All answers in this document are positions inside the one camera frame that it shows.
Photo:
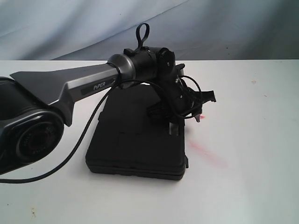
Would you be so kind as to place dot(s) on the grey backdrop cloth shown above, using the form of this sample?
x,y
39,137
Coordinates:
x,y
193,29

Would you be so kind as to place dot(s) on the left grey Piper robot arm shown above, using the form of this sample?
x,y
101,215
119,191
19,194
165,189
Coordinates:
x,y
36,106

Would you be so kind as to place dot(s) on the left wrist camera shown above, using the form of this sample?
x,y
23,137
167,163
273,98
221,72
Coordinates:
x,y
180,69

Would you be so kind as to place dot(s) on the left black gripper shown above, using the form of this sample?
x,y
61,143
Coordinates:
x,y
180,98

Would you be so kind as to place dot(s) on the black plastic tool case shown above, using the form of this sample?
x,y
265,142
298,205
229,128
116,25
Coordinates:
x,y
127,141

